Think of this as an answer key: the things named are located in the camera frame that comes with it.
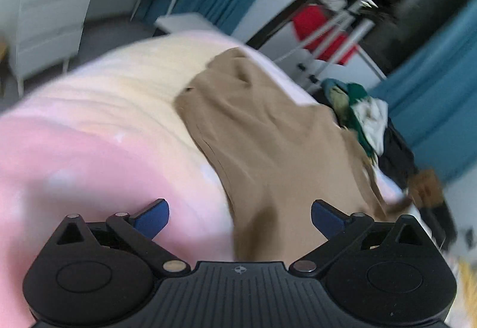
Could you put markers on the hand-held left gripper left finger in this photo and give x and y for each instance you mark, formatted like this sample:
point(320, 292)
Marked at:
point(153, 216)

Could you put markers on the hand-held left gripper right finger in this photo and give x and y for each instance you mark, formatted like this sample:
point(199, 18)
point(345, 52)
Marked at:
point(325, 217)

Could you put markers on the tan pants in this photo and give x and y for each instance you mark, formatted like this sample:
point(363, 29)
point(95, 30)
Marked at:
point(272, 149)

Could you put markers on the pile of mixed clothes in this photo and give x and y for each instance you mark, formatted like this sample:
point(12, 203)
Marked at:
point(376, 130)

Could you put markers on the pink and cream blanket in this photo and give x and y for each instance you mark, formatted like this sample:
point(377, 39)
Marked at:
point(111, 134)

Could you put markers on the red garment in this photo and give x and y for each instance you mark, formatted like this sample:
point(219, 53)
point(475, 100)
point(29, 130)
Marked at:
point(320, 31)

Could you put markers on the metal drying rack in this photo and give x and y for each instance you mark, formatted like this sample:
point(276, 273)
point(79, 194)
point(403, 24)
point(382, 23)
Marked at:
point(335, 26)

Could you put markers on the white side table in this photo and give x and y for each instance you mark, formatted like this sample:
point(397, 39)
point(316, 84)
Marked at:
point(182, 23)

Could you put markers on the white cabinet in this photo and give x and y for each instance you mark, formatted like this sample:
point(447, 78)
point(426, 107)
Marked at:
point(48, 3)

